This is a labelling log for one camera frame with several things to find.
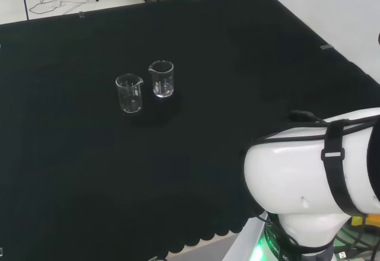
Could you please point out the clear glass beaker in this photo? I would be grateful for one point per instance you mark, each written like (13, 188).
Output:
(129, 95)
(162, 80)

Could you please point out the blue pole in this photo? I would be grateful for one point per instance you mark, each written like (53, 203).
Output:
(25, 0)

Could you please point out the black bench cloth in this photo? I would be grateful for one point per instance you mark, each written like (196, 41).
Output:
(89, 160)

